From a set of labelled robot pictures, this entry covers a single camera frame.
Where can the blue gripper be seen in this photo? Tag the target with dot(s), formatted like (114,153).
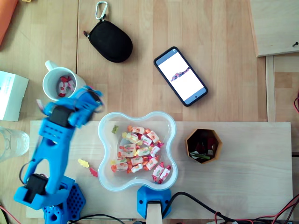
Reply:
(91,97)

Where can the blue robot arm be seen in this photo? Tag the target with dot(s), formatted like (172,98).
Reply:
(53,144)

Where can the white ceramic mug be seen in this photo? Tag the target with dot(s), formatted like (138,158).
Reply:
(50,88)

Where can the green gummy bear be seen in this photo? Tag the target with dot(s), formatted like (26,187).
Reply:
(115,129)

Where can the wrapped candy yellow ends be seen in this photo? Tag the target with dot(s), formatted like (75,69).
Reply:
(121,160)
(143,151)
(132,137)

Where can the yellow gummy candy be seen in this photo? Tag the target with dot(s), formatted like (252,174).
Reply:
(83,163)

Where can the black oval zip pouch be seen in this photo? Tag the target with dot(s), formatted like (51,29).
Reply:
(112,44)

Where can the red gummy candy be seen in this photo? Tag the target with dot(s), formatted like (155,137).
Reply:
(93,172)

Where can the white cardboard box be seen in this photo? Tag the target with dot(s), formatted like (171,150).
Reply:
(11,95)

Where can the clear Haribo candy bowl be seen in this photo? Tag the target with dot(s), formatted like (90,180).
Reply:
(163,130)

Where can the large clear drinking glass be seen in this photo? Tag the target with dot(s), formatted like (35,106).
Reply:
(14,144)

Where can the wrapped candy pink ends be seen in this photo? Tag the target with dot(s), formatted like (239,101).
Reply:
(158,171)
(155,150)

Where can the silver carabiner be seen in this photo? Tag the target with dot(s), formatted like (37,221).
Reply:
(102,17)

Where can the smartphone in black case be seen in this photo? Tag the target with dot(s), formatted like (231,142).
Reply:
(181,77)

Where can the hexagonal wooden box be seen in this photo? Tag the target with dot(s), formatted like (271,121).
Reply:
(190,137)

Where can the orange bag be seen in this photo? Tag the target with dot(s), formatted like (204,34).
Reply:
(7,18)

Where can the small yellow object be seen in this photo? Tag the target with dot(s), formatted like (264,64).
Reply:
(29,1)

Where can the green cylinder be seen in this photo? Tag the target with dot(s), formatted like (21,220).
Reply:
(201,156)

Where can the small red part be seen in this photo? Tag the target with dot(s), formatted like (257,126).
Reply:
(210,142)

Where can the silver USB stick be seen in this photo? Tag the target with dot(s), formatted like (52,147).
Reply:
(210,152)

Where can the light wooden board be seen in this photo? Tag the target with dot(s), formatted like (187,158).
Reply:
(233,186)

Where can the pale wooden panel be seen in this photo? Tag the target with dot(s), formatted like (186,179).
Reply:
(275,28)

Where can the black screw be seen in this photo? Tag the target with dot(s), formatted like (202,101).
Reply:
(295,43)

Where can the blue post clamp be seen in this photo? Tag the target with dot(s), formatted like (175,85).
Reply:
(143,198)

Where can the light wooden post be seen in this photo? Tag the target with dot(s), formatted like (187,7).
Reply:
(154,214)

